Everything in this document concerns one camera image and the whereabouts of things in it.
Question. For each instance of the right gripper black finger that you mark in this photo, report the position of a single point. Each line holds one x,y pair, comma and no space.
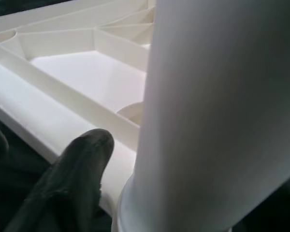
70,188

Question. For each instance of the white plastic table top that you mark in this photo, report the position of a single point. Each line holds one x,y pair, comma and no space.
87,77

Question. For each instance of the white plastic table leg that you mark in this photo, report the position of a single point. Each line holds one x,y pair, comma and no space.
207,96

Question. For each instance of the black cloth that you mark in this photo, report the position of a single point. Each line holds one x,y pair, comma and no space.
4,169

